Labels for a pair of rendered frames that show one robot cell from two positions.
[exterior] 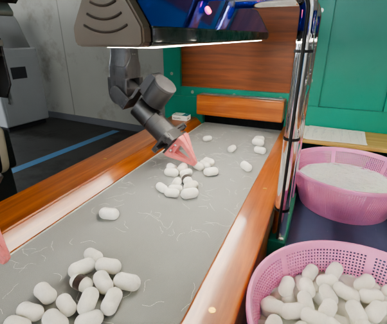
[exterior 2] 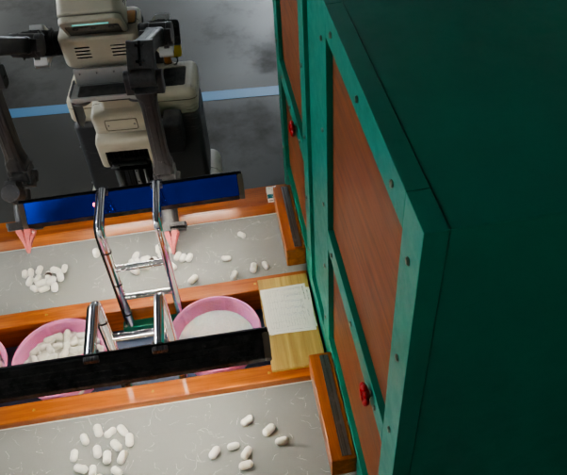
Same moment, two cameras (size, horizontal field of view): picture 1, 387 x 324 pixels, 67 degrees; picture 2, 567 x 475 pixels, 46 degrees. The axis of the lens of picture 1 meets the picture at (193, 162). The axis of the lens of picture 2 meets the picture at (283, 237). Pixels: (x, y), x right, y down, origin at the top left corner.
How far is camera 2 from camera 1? 1.97 m
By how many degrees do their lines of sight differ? 54
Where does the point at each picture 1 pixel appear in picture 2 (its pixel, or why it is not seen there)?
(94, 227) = (87, 255)
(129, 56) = (156, 162)
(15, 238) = (61, 238)
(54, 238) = (72, 249)
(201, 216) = not seen: hidden behind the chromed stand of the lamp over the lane
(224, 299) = (52, 316)
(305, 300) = (72, 341)
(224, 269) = (69, 309)
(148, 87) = not seen: hidden behind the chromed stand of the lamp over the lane
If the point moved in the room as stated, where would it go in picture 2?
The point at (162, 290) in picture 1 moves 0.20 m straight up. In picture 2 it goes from (58, 299) to (39, 254)
